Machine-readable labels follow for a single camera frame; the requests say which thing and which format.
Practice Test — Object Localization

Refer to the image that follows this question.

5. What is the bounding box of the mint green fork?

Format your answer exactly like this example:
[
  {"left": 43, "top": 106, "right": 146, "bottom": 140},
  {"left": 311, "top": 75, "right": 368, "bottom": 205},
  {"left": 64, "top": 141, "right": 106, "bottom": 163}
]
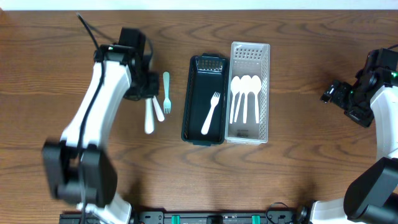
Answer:
[{"left": 163, "top": 72, "right": 172, "bottom": 114}]

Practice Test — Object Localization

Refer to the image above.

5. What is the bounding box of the white spoon group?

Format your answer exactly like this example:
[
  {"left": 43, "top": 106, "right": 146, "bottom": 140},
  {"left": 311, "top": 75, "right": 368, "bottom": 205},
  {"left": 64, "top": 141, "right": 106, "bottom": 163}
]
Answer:
[{"left": 152, "top": 96, "right": 165, "bottom": 122}]

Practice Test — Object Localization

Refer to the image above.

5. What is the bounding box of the white fork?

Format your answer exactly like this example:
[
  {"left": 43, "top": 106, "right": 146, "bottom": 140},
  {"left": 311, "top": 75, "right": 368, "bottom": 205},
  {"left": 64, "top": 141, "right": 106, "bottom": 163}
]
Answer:
[
  {"left": 144, "top": 98, "right": 155, "bottom": 134},
  {"left": 201, "top": 92, "right": 221, "bottom": 135}
]

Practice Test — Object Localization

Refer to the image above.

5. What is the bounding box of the white spoon crossed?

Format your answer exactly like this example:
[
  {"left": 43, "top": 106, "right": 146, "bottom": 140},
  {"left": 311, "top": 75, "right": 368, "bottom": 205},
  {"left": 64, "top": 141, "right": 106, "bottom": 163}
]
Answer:
[
  {"left": 229, "top": 76, "right": 240, "bottom": 124},
  {"left": 234, "top": 75, "right": 250, "bottom": 122}
]

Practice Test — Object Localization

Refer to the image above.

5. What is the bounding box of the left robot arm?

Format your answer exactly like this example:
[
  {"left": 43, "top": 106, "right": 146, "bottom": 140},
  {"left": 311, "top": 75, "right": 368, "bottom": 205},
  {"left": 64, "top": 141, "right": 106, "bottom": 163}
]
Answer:
[{"left": 42, "top": 27, "right": 159, "bottom": 223}]

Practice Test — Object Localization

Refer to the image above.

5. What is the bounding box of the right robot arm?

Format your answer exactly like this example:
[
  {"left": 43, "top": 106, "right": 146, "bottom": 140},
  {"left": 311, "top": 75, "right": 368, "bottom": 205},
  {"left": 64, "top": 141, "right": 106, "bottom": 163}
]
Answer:
[{"left": 297, "top": 47, "right": 397, "bottom": 224}]

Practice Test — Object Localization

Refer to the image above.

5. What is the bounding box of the black plastic basket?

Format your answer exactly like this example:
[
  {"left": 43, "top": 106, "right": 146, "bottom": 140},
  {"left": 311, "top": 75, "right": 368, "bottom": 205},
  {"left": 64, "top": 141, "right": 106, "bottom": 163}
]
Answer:
[{"left": 181, "top": 53, "right": 229, "bottom": 146}]

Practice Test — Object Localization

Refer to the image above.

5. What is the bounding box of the clear plastic basket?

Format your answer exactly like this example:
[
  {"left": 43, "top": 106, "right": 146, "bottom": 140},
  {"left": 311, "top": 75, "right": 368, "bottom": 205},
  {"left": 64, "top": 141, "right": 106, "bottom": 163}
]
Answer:
[{"left": 224, "top": 41, "right": 271, "bottom": 145}]

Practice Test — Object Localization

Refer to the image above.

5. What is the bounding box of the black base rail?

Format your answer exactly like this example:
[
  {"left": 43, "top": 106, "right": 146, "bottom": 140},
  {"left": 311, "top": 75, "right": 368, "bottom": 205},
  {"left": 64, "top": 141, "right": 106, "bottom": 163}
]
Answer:
[{"left": 58, "top": 202, "right": 312, "bottom": 224}]

